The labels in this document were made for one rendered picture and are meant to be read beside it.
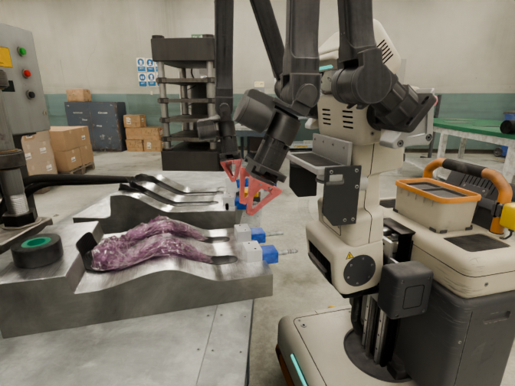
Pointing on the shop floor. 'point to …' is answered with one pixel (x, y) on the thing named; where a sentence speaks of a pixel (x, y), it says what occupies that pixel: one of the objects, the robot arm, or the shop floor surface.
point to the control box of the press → (22, 89)
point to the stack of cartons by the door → (142, 135)
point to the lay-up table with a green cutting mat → (456, 125)
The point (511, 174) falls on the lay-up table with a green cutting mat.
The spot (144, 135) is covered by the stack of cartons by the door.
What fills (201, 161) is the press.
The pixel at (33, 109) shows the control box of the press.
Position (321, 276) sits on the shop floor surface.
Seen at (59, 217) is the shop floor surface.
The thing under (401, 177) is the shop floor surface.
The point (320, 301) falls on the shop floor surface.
